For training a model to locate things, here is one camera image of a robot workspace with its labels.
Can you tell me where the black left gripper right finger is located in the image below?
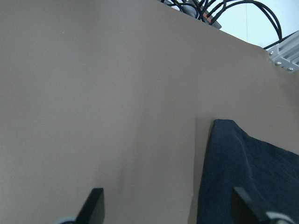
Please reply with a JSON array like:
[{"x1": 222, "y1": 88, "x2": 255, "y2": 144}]
[{"x1": 231, "y1": 187, "x2": 273, "y2": 224}]

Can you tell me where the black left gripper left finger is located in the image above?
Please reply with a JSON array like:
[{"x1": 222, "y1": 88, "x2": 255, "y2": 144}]
[{"x1": 75, "y1": 188, "x2": 104, "y2": 224}]

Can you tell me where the black t-shirt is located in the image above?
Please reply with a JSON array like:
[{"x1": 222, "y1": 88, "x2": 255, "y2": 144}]
[{"x1": 197, "y1": 119, "x2": 299, "y2": 224}]

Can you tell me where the aluminium frame post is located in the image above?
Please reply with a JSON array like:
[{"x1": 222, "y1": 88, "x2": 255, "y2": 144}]
[{"x1": 268, "y1": 31, "x2": 299, "y2": 73}]

